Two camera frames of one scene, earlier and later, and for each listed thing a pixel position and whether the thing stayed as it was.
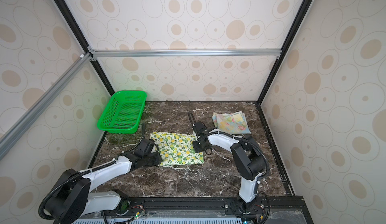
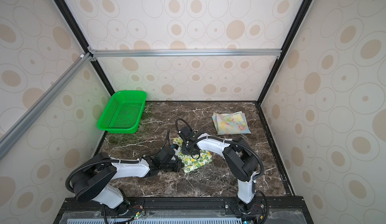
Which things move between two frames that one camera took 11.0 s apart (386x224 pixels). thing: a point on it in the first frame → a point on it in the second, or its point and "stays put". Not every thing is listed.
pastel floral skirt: x=233 y=122 stays put
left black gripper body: x=152 y=160 → x=171 y=166
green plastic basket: x=123 y=112 stays put
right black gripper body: x=198 y=146 → x=185 y=150
